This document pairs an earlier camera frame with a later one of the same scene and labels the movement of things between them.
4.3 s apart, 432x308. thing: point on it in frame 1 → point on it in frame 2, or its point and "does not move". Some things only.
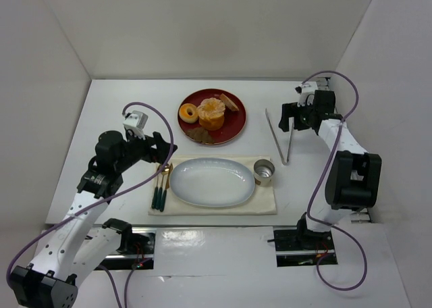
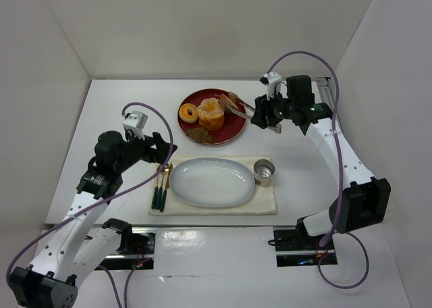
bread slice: x=228 y=103 does not move
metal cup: x=263 y=172 does not move
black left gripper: x=156 y=146 does not move
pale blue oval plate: x=212 y=182 does not move
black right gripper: x=296 y=115 → x=266 y=111
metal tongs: x=277 y=146 → x=235 y=109
